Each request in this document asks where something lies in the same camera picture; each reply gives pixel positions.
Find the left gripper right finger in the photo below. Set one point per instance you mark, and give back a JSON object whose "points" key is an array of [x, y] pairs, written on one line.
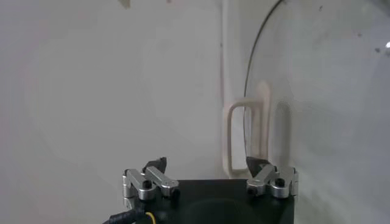
{"points": [[266, 178]]}

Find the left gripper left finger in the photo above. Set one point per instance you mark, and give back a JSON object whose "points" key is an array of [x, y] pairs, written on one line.
{"points": [[152, 182]]}

